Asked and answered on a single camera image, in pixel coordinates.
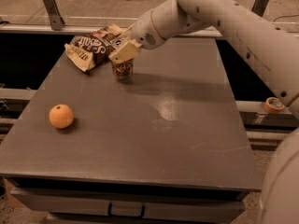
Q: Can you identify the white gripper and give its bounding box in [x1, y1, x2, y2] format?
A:
[108, 10, 165, 63]

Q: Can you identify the orange soda can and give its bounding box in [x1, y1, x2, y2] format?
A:
[111, 59, 134, 80]

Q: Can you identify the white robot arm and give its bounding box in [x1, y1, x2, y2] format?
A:
[109, 0, 299, 224]

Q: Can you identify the brown chip bag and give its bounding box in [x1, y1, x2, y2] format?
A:
[64, 24, 124, 73]

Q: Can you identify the orange fruit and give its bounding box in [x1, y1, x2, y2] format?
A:
[49, 105, 74, 129]

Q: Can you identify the grey drawer cabinet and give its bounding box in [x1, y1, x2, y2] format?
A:
[0, 38, 262, 224]

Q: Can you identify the orange tape roll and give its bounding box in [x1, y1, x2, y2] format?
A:
[264, 97, 285, 113]

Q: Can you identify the left metal railing bracket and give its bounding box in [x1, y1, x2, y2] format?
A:
[42, 0, 64, 31]

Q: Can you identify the metal railing bracket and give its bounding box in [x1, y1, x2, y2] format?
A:
[251, 0, 270, 17]
[42, 0, 64, 31]

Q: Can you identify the right metal railing bracket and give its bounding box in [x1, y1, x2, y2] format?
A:
[251, 0, 270, 17]

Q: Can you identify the black drawer handle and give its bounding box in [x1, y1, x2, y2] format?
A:
[107, 202, 146, 218]

